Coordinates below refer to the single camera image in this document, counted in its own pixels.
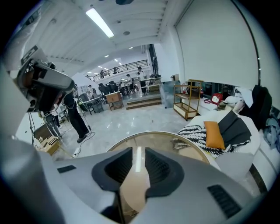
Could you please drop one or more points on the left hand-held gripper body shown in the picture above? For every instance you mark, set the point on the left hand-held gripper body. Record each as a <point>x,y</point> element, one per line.
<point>30,92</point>

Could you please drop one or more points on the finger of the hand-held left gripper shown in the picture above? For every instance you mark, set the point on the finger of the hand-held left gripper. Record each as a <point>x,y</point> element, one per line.
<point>59,81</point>

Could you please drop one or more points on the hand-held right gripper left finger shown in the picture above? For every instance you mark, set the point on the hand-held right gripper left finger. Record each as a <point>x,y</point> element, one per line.
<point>87,188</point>

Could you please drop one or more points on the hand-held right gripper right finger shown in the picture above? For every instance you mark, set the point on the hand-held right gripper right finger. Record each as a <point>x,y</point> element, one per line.
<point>192,192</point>

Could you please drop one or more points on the round glass top table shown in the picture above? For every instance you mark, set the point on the round glass top table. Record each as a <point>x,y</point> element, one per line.
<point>157,140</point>

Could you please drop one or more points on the person's light grey sweatshirt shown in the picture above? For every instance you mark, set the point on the person's light grey sweatshirt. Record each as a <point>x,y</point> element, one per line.
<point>13,109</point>

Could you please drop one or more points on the white power strip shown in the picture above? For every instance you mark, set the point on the white power strip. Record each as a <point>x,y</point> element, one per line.
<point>77,151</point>

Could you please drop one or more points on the black office chair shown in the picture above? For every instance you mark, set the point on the black office chair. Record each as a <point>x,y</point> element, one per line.
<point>113,85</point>
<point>102,88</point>

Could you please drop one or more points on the wooden side table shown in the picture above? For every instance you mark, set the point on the wooden side table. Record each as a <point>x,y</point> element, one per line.
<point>52,146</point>

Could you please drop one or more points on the white sofa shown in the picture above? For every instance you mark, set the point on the white sofa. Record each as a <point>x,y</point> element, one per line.
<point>240,162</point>

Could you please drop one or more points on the white-topped wooden cabinet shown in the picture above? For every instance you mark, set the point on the white-topped wooden cabinet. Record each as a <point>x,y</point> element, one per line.
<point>113,99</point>

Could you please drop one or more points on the black white zigzag blanket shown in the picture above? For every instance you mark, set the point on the black white zigzag blanket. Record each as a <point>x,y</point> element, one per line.
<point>194,133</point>

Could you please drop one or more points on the orange cushion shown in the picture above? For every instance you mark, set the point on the orange cushion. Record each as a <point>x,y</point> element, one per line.
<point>214,135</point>

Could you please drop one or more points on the black railing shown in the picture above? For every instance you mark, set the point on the black railing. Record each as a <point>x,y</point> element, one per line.
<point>122,67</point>

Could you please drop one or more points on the ceiling light tube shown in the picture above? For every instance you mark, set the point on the ceiling light tube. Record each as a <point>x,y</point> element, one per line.
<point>99,22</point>

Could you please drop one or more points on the dark grey cushion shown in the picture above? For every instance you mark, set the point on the dark grey cushion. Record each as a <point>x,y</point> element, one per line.
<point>236,129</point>

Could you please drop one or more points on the round ceiling detector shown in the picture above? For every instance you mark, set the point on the round ceiling detector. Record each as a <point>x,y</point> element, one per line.
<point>126,33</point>

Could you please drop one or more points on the wooden steps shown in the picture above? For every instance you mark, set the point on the wooden steps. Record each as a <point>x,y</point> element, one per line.
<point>142,102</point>

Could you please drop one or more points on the wooden shelf rack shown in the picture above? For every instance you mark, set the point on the wooden shelf rack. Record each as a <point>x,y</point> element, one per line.
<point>188,102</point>

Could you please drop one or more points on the red bag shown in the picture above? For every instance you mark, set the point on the red bag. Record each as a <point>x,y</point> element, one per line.
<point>216,98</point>

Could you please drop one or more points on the pile of blue clothes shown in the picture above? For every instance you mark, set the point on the pile of blue clothes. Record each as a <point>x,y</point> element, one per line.
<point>272,133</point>

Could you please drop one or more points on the grey metal bin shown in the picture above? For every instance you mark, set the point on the grey metal bin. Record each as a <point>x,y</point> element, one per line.
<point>169,94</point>

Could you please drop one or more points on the pile of light clothes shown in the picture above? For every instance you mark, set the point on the pile of light clothes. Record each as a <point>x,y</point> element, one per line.
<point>237,98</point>

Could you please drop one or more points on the black garment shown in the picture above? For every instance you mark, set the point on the black garment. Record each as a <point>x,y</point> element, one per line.
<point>260,105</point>

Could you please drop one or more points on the cardboard box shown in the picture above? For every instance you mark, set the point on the cardboard box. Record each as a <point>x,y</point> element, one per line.
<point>174,78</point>

